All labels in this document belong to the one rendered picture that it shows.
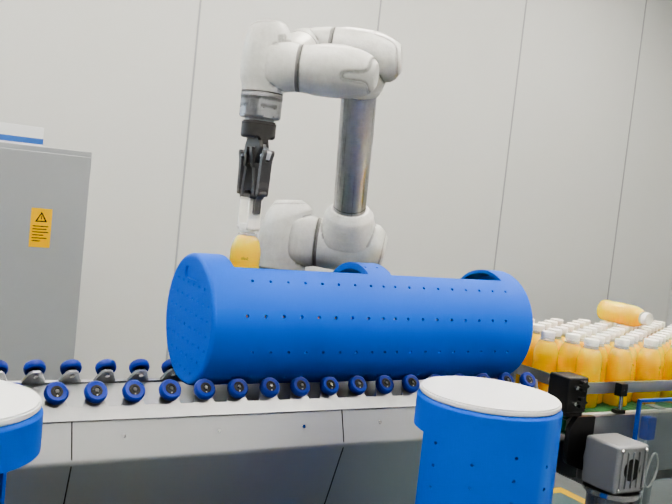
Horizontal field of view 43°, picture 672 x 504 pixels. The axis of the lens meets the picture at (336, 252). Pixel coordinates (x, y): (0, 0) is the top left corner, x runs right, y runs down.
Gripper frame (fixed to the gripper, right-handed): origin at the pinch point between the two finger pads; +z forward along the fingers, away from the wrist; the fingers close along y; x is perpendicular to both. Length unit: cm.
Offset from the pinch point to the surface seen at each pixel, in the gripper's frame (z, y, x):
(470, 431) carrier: 34, 51, 25
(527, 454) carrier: 37, 57, 34
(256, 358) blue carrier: 29.6, 9.7, 0.5
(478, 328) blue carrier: 22, 11, 58
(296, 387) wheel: 36.5, 7.9, 11.8
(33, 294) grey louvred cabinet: 43, -159, -11
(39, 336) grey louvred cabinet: 58, -159, -7
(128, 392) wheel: 36.8, 7.9, -25.7
